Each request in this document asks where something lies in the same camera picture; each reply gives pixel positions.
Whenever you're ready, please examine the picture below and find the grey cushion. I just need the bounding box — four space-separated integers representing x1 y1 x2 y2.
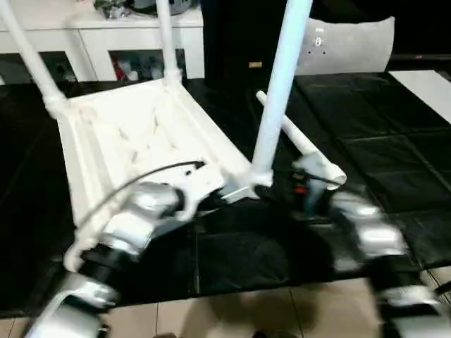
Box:
295 15 396 76

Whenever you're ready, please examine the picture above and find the black cabinet with gold label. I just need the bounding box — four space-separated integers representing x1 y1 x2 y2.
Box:
202 0 306 86

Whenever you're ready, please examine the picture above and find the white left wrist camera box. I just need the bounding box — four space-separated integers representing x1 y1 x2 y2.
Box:
175 163 227 222

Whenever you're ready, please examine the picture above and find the grey helmet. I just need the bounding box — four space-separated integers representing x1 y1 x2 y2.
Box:
132 0 199 18

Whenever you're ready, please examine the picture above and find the white plastic table top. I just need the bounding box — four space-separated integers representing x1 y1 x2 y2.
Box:
62 78 273 273

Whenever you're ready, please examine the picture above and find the white flat panel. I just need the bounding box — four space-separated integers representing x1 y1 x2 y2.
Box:
388 69 451 127

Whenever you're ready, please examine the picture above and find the white plastic table leg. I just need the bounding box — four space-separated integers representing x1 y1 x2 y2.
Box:
154 0 183 89
0 0 68 111
249 0 314 188
255 89 347 192

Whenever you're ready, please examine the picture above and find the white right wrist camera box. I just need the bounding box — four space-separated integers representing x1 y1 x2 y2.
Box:
293 154 329 213

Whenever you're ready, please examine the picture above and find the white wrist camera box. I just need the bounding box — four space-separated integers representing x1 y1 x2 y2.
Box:
293 154 329 213
175 163 227 222

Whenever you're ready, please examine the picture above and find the white sideboard with glass doors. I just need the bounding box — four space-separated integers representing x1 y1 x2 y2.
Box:
0 6 206 85

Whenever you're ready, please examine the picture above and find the black quilted mat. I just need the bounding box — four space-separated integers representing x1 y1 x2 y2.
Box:
0 70 451 314

